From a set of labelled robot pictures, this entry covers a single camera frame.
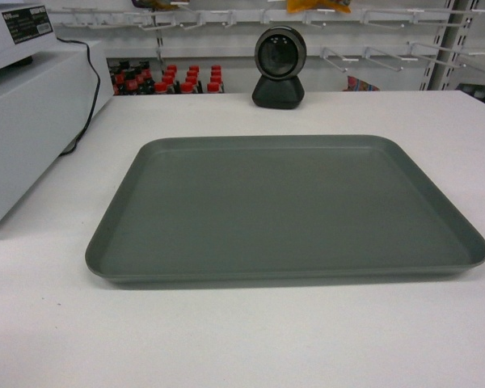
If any grey rectangular serving tray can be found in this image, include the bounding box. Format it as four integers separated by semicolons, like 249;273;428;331
85;135;485;285

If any white cash drawer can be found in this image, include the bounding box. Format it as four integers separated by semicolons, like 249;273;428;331
0;40;113;221

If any black barcode scanner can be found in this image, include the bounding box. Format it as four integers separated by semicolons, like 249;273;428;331
251;26;306;109

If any white cash register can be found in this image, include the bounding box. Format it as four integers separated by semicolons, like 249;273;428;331
0;2;56;69

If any black register cable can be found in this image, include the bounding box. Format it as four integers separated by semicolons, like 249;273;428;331
55;36;102;155

